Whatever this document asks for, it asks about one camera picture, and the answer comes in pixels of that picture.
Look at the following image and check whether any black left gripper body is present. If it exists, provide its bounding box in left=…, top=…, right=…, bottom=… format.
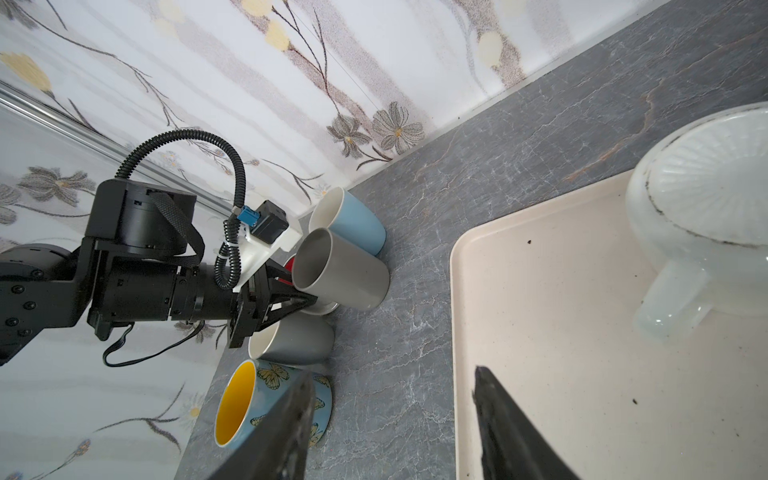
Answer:
left=87, top=258, right=270, bottom=348

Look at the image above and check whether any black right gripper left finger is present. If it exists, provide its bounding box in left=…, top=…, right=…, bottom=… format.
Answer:
left=211, top=372, right=315, bottom=480

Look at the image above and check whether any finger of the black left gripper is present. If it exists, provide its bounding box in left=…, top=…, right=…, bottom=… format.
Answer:
left=251, top=291, right=318, bottom=334

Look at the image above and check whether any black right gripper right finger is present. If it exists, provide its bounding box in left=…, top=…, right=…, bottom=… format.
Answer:
left=473, top=366, right=577, bottom=480

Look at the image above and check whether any light grey mug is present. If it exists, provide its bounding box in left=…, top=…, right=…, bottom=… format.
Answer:
left=247, top=312, right=335, bottom=366

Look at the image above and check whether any blue glass patterned mug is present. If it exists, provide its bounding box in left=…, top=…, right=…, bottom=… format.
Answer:
left=214, top=359, right=333, bottom=449

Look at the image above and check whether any dark grey mug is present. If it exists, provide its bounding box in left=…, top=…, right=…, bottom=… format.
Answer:
left=292, top=228, right=390, bottom=311

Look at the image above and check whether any light blue mug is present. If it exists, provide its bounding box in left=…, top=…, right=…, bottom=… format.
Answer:
left=309, top=187, right=386, bottom=256

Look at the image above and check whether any beige plastic tray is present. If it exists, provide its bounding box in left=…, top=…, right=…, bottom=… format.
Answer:
left=450, top=173, right=767, bottom=479

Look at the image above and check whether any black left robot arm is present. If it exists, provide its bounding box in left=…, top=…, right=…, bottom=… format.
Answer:
left=1, top=179, right=316, bottom=362

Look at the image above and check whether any left corner aluminium profile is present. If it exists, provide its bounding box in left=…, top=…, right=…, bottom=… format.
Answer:
left=1, top=81, right=231, bottom=216

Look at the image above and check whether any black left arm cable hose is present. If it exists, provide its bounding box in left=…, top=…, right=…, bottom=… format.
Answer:
left=113, top=128, right=248, bottom=290

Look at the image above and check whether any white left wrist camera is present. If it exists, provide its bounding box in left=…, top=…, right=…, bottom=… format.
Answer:
left=233, top=200, right=303, bottom=293

